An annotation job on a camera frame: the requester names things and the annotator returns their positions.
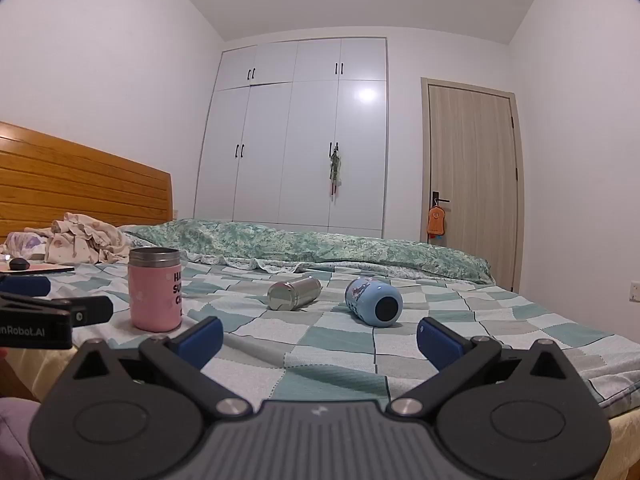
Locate pink cup with steel rim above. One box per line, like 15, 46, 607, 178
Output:
128, 247, 183, 333

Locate green floral quilt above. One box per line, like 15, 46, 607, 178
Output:
122, 218, 496, 286

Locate orange hanging ornament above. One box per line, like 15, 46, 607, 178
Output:
427, 206, 447, 241

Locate checked bed sheet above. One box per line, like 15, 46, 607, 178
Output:
0, 255, 640, 418

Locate stainless steel cup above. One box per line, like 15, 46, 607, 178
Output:
267, 275, 323, 312

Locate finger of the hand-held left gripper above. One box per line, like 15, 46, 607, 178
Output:
0, 276, 52, 297
0, 293, 114, 326

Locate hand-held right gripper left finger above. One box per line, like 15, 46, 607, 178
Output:
64, 316, 253, 417

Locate white purple printed cloth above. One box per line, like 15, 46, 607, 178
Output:
2, 230, 51, 261

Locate beige wooden door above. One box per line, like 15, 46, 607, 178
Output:
421, 77, 525, 293

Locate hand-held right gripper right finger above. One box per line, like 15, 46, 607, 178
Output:
390, 317, 581, 417

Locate wooden headboard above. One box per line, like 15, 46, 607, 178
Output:
0, 121, 174, 246

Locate pile of cream clothes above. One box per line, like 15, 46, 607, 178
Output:
45, 212, 132, 265

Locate person's purple clothing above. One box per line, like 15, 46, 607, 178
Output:
0, 397, 44, 480

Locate blue printed cup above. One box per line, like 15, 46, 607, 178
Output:
344, 276, 404, 329

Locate green hanging ornament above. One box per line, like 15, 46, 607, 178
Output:
327, 142, 344, 195

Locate white wardrobe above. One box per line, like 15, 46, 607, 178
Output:
194, 36, 389, 240

